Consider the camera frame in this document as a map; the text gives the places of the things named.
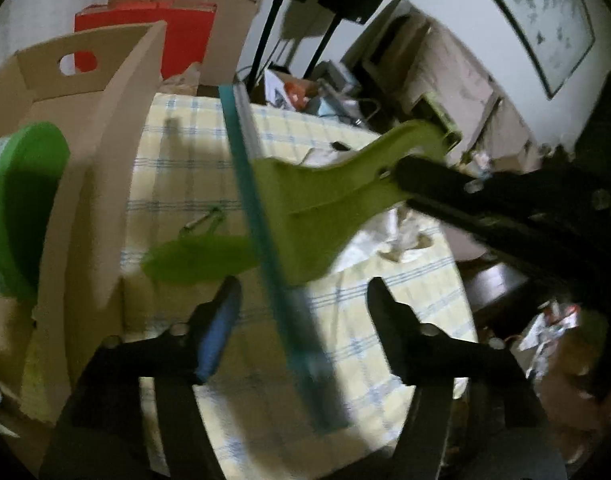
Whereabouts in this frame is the framed wall painting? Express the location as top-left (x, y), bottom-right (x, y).
top-left (460, 0), bottom-right (597, 100)

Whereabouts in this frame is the yellow checked tablecloth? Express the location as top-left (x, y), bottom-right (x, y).
top-left (22, 91), bottom-right (479, 480)

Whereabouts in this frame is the large brown sofa cushion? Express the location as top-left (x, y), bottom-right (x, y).
top-left (410, 25), bottom-right (506, 116)

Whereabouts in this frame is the red gift box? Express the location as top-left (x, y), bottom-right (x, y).
top-left (74, 2), bottom-right (218, 81)

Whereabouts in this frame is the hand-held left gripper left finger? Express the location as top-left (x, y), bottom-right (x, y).
top-left (40, 275), bottom-right (243, 480)

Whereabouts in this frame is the green squeegee with teal blade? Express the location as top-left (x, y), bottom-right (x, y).
top-left (218, 84), bottom-right (459, 436)

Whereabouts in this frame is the cream printed cloth bag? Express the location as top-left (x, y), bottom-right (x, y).
top-left (305, 145), bottom-right (451, 286)

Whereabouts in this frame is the green framed device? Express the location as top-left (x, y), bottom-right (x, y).
top-left (420, 91), bottom-right (461, 151)

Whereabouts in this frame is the green snack canister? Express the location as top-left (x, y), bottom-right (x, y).
top-left (0, 121), bottom-right (71, 298)

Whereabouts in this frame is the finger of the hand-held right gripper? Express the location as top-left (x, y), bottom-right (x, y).
top-left (404, 195), bottom-right (576, 281)
top-left (394, 155), bottom-right (606, 211)

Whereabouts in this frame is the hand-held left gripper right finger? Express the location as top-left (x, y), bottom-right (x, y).
top-left (366, 276), bottom-right (569, 480)

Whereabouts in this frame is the brown sofa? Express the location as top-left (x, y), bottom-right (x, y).
top-left (345, 0), bottom-right (586, 176)

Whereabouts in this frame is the grey-blue bundle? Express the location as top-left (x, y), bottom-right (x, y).
top-left (305, 95), bottom-right (336, 116)

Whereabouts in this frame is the grey device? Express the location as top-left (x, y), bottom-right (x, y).
top-left (313, 60), bottom-right (359, 98)

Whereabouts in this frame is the brown paper bag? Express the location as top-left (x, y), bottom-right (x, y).
top-left (515, 300), bottom-right (601, 411)

